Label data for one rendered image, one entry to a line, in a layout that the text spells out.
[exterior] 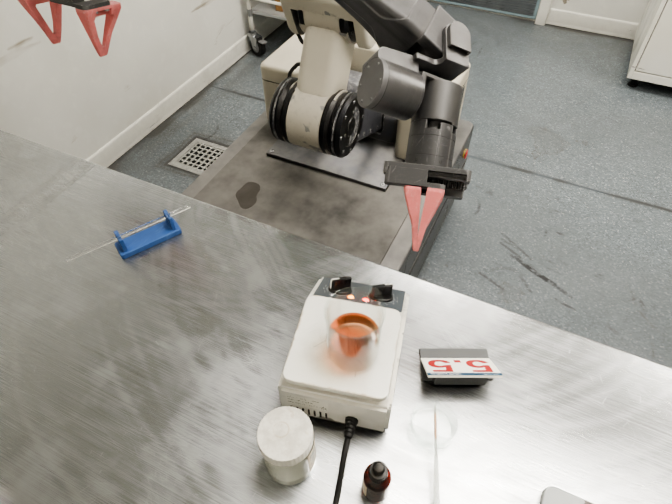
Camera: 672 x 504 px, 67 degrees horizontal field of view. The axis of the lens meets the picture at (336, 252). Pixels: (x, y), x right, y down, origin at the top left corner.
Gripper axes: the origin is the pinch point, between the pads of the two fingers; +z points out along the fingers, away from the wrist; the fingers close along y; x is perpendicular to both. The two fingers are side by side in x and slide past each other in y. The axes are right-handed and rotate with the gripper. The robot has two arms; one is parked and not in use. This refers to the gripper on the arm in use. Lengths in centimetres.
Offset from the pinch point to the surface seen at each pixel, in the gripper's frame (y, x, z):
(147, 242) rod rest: -41.6, 11.4, 4.9
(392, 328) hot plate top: -1.3, -2.2, 10.4
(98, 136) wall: -132, 121, -33
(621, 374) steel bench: 28.2, 8.3, 12.4
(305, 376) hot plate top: -9.8, -7.5, 16.6
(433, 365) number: 4.3, 3.0, 14.7
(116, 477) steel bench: -29.3, -8.8, 31.4
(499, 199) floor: 28, 141, -31
